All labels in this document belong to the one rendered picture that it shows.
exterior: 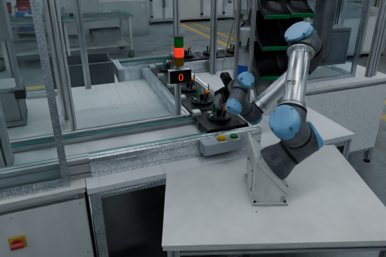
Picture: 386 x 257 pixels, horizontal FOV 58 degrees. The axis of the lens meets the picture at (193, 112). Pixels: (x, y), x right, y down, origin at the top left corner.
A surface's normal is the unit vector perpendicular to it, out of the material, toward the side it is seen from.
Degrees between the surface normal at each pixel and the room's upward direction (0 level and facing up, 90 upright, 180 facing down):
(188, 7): 90
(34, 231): 91
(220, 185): 0
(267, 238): 0
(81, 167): 90
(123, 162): 90
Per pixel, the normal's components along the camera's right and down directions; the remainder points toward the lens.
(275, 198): 0.01, 0.40
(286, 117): -0.64, -0.36
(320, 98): 0.36, 0.38
